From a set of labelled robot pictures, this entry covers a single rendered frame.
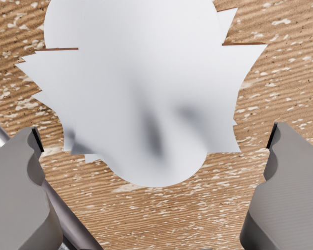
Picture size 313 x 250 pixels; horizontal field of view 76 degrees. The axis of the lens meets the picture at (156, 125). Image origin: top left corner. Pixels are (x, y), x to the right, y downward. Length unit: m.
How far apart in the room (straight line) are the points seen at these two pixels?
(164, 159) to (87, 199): 0.13
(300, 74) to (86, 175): 0.21
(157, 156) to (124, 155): 0.02
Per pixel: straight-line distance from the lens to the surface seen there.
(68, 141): 0.18
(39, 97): 0.18
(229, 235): 0.32
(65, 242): 0.41
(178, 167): 0.16
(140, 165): 0.16
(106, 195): 0.25
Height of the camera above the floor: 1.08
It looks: 58 degrees down
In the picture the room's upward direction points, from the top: 179 degrees counter-clockwise
